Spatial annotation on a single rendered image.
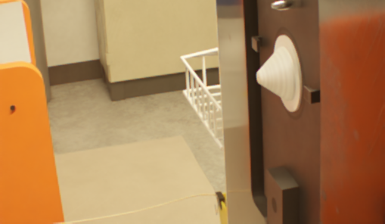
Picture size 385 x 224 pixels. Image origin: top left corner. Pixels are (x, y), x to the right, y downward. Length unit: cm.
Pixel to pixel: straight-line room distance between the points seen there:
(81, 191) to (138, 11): 228
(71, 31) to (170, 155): 253
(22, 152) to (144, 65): 289
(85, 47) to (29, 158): 320
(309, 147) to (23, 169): 47
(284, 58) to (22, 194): 48
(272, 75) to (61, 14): 352
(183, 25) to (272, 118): 314
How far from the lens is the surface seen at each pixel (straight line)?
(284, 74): 66
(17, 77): 99
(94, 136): 360
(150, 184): 160
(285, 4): 63
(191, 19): 388
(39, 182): 104
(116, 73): 388
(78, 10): 416
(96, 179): 164
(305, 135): 66
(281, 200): 70
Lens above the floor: 144
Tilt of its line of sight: 22 degrees down
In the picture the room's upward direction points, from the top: 4 degrees counter-clockwise
